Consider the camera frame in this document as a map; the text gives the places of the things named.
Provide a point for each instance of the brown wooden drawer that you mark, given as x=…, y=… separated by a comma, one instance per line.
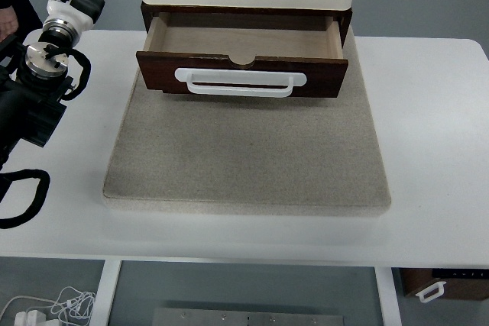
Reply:
x=244, y=74

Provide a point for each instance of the beige felt mat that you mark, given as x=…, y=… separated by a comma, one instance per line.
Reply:
x=248, y=150

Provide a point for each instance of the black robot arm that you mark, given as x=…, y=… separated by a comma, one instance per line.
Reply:
x=34, y=112

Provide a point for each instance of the white table leg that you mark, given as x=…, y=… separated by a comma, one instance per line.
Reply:
x=105, y=295
x=387, y=299

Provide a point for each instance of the brown wooden box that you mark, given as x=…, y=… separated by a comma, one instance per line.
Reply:
x=416, y=280

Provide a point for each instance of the black table control panel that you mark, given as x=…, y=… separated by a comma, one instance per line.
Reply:
x=458, y=273

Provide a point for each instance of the white charger plug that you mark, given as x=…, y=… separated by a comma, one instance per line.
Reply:
x=28, y=318

